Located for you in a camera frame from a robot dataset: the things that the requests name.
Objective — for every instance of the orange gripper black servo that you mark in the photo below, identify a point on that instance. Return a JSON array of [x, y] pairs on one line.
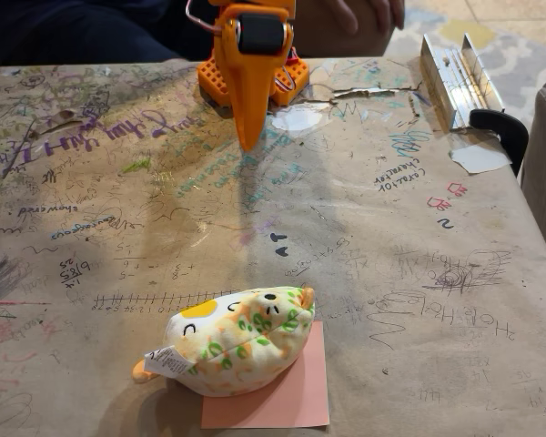
[[251, 68]]

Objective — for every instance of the yellow plush toy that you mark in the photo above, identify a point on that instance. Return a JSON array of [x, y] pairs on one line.
[[236, 346]]

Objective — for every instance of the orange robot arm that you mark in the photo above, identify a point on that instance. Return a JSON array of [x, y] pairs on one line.
[[211, 79]]

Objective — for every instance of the person hand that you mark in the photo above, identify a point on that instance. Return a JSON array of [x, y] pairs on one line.
[[384, 9]]

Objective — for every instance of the brown clothed person leg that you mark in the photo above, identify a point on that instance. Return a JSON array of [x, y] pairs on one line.
[[332, 43]]

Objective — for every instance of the dark blue clothed person body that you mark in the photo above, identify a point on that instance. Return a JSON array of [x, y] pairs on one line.
[[82, 27]]

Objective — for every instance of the scribbled brown paper table cover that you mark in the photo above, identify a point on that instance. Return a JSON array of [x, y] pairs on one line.
[[95, 218]]

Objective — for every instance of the white paper scrap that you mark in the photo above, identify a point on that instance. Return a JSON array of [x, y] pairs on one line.
[[478, 159]]

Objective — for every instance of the black clamp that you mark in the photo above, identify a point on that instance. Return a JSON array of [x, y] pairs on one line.
[[509, 129]]

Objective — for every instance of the grey yellow patterned rug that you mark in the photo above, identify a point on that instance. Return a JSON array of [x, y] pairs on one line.
[[514, 45]]

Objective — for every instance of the pink sticky note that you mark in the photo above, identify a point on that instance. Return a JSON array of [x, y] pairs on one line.
[[300, 396]]

